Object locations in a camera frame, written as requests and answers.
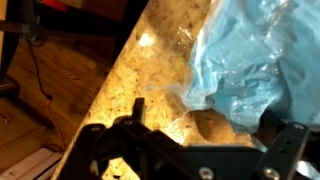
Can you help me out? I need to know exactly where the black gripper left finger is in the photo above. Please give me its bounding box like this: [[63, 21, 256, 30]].
[[58, 97, 188, 180]]

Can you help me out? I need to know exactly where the blue plastic potato bag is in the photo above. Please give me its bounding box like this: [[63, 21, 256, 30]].
[[146, 0, 320, 180]]

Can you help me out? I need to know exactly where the black tripod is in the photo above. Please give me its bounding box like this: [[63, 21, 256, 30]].
[[0, 0, 45, 98]]

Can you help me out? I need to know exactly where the white console blue light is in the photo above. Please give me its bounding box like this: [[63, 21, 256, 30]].
[[0, 148, 64, 180]]

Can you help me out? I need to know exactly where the brown potato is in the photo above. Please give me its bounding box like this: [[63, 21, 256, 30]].
[[191, 109, 236, 145]]

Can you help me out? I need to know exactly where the thin red cable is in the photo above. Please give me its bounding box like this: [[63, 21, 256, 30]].
[[28, 39, 67, 149]]

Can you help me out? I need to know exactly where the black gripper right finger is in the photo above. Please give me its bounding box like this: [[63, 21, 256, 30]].
[[253, 111, 320, 180]]

